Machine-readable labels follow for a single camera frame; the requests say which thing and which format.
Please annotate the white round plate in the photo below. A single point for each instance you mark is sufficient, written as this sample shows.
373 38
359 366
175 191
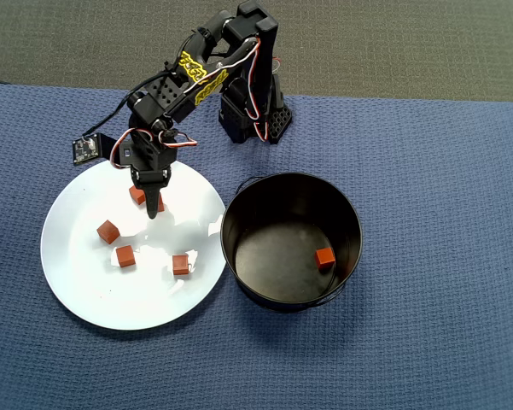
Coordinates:
111 299

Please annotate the small camera circuit board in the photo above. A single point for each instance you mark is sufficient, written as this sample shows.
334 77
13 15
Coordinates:
84 149

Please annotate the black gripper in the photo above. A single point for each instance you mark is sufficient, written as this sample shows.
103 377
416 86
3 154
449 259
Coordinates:
150 183

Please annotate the black metal bucket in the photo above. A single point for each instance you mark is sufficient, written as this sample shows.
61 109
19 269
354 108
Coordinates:
281 256

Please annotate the blue woven table cloth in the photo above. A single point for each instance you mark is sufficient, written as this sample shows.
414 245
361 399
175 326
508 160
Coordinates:
409 341

